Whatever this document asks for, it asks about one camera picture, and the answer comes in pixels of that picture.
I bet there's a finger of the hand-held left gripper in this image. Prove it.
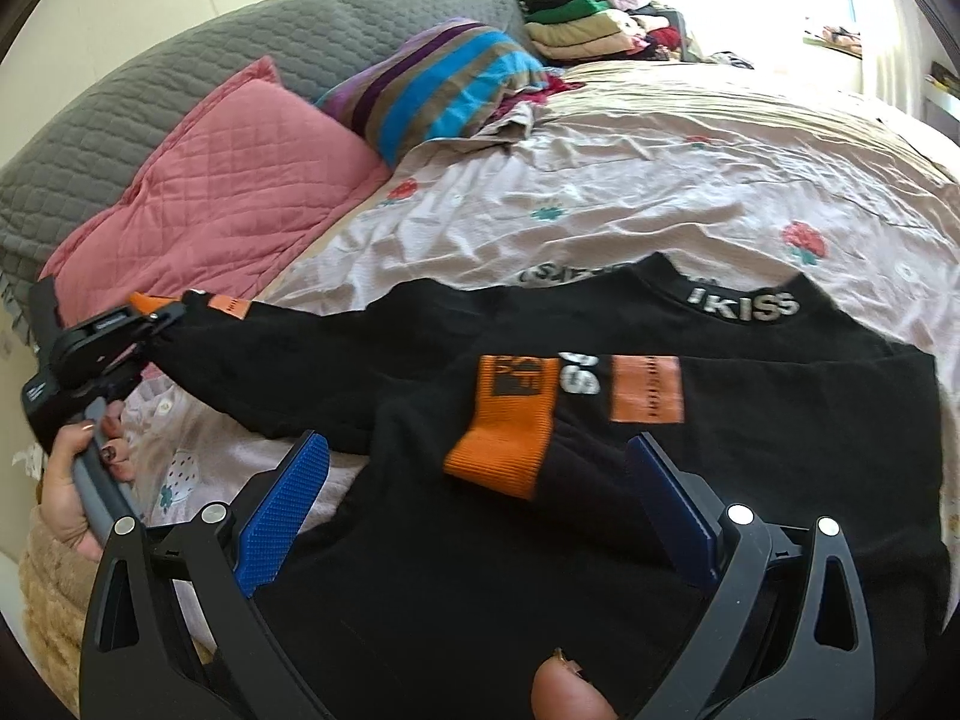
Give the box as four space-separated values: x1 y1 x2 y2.
52 306 181 370

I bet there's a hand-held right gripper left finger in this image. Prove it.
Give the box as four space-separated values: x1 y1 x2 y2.
79 431 335 720

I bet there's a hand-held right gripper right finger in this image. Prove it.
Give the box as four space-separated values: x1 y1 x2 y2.
626 431 878 720

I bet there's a black sweater with orange patches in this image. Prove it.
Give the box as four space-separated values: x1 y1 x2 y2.
142 253 953 720

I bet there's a pile of folded clothes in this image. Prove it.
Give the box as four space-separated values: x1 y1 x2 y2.
521 0 707 66

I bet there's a person's left hand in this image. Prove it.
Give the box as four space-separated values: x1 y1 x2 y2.
36 399 137 565

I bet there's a person's right hand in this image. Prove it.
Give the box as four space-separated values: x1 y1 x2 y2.
529 647 620 720

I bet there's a pink quilted pillow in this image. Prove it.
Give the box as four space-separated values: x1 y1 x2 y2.
41 56 395 301

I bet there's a grey quilted blanket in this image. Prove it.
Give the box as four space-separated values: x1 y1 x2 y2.
0 0 526 290

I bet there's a floral beige bed sheet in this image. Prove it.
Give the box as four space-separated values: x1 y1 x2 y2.
120 64 960 541

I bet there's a striped blue purple blanket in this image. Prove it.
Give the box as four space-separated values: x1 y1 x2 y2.
315 17 557 167

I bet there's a red patterned cloth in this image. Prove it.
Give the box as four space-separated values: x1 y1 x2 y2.
484 69 575 125

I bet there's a colourful small clutter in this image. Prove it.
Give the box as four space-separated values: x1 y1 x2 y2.
801 21 867 55

